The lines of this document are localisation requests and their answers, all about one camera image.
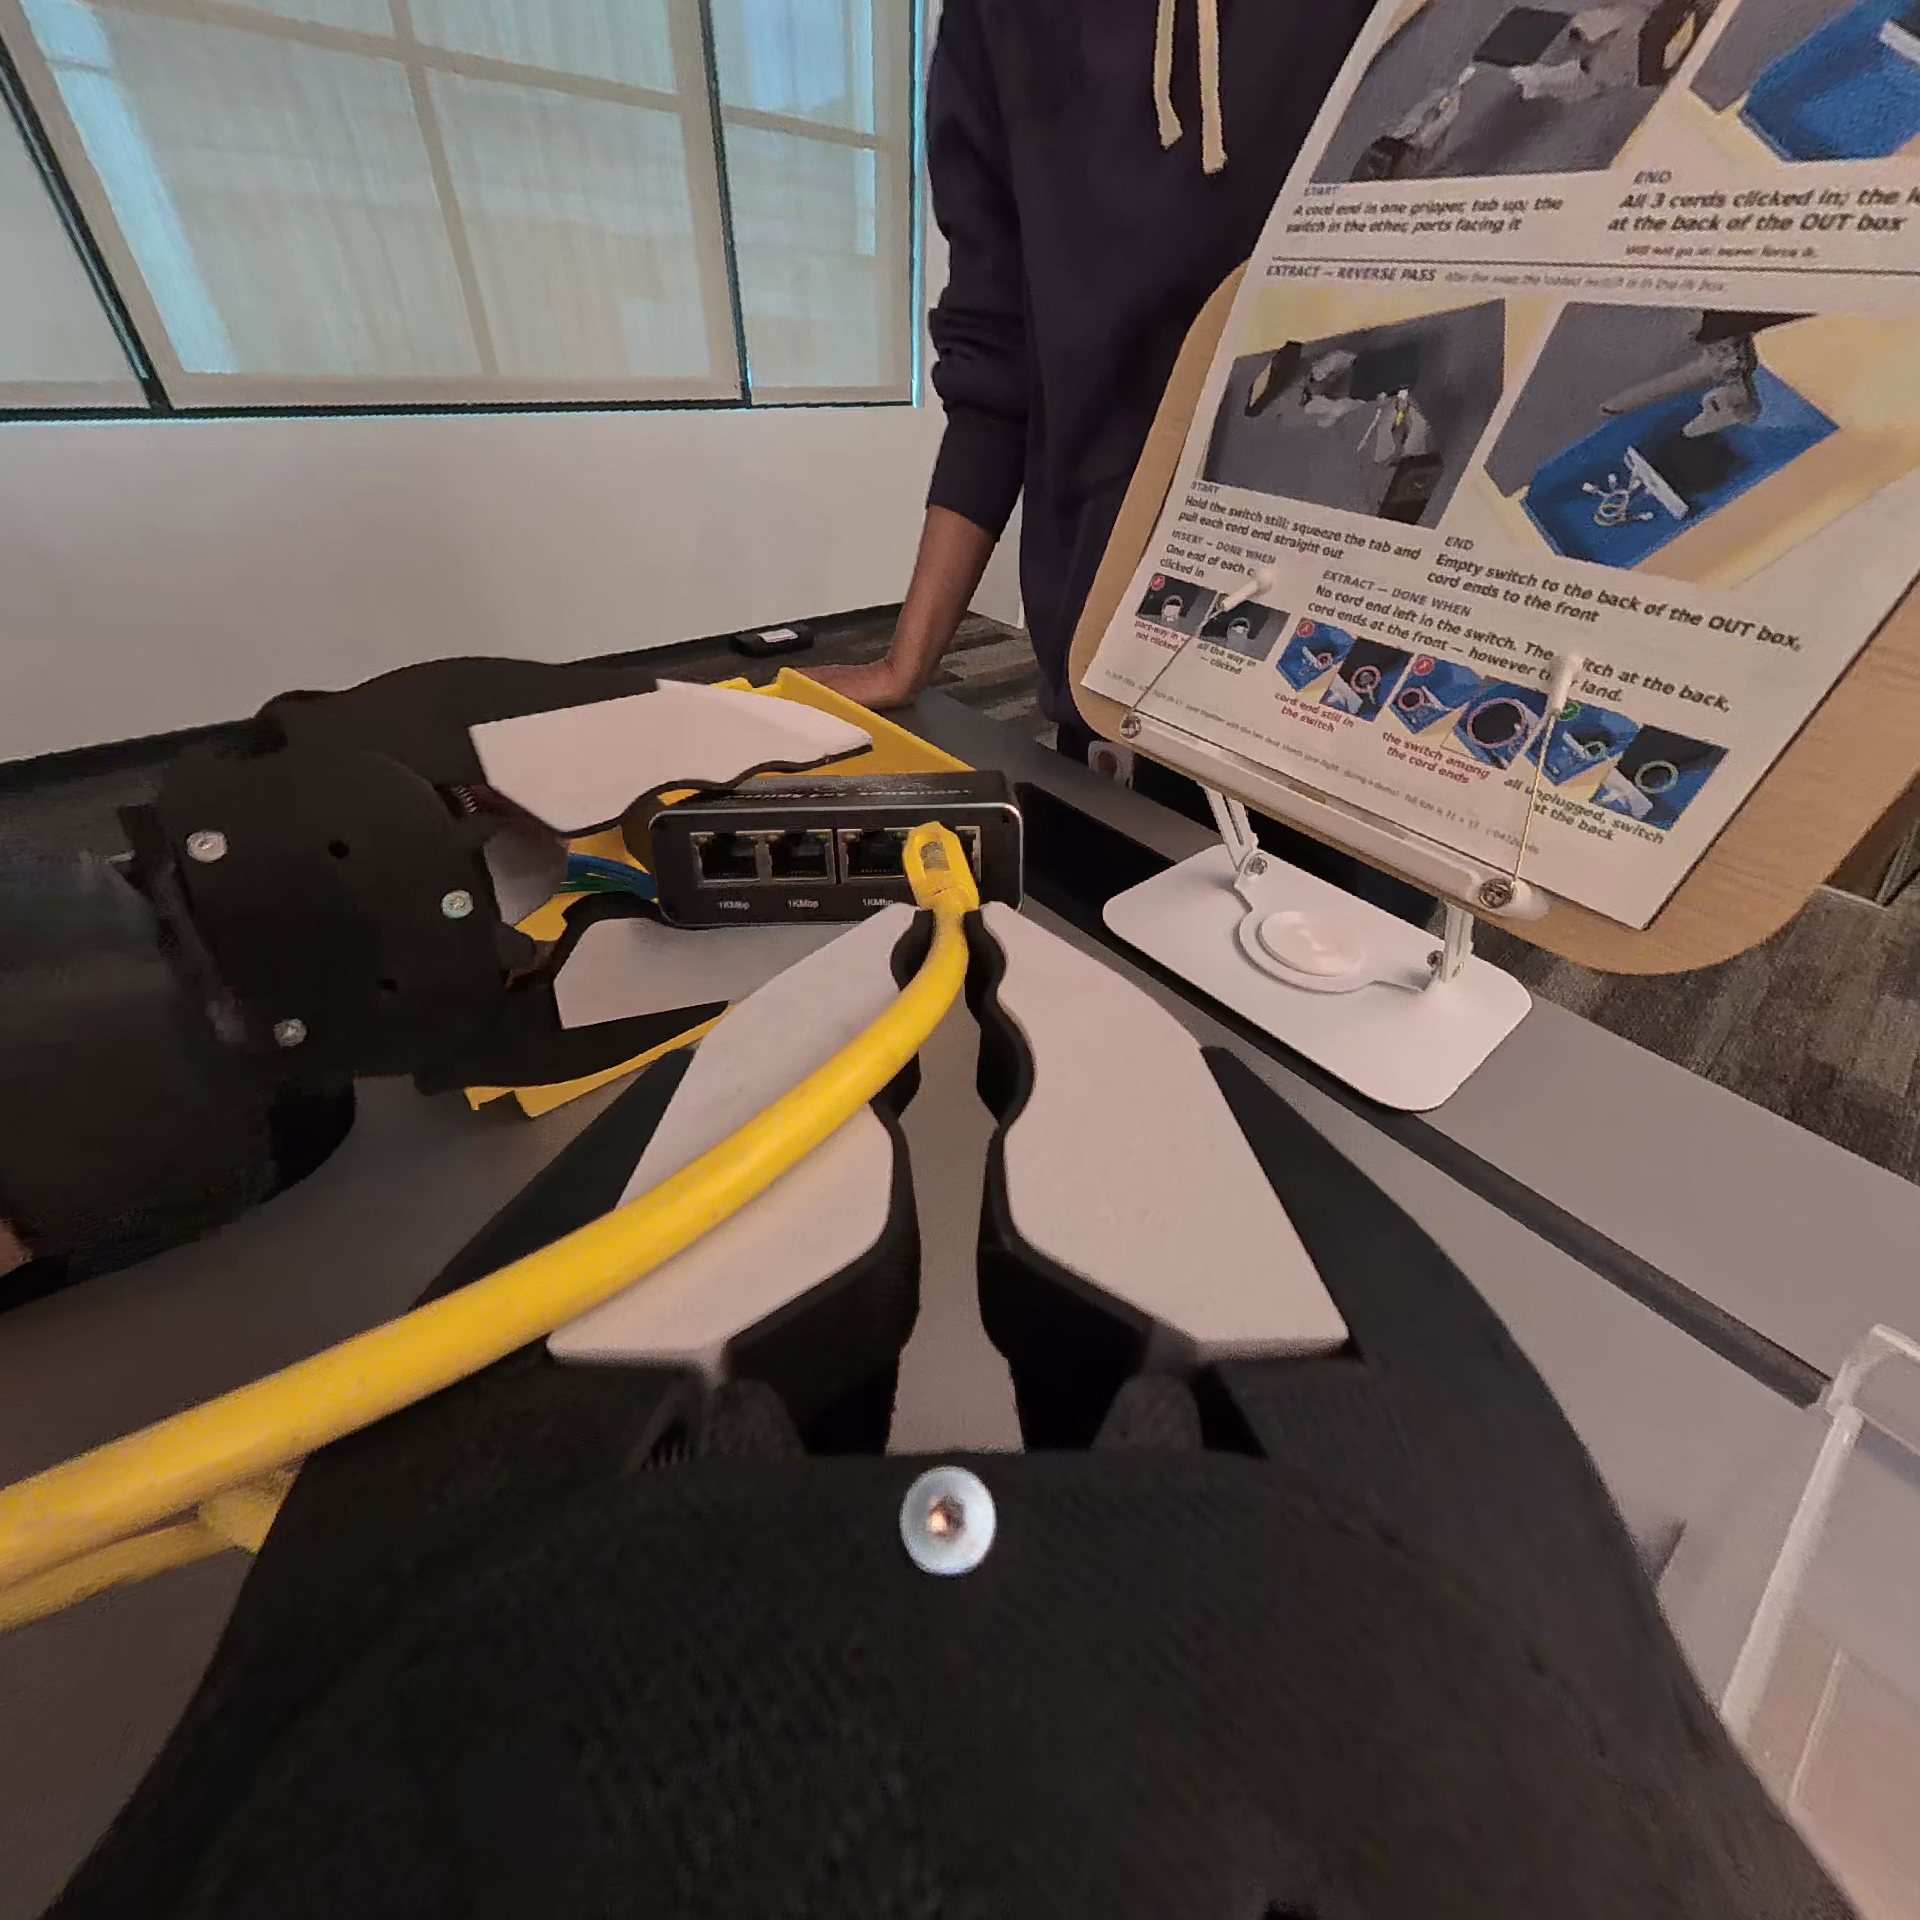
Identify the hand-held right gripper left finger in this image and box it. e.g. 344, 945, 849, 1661
548, 905, 965, 1375

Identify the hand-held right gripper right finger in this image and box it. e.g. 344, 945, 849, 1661
968, 907, 1353, 1372

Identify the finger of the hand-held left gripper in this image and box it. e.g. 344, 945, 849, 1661
553, 914, 847, 1040
471, 678, 877, 837

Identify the black ethernet switch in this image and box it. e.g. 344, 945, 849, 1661
647, 770, 1027, 930

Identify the yellow plastic bin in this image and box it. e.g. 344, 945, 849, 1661
464, 666, 976, 1121

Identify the yellow ethernet cable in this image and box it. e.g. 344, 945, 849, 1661
0, 824, 988, 1635

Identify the clear plastic bin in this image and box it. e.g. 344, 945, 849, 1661
1717, 1320, 1920, 1920

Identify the white framed window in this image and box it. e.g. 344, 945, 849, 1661
0, 0, 921, 416

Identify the wooden instruction sheet board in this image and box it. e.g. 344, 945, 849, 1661
1068, 0, 1920, 976

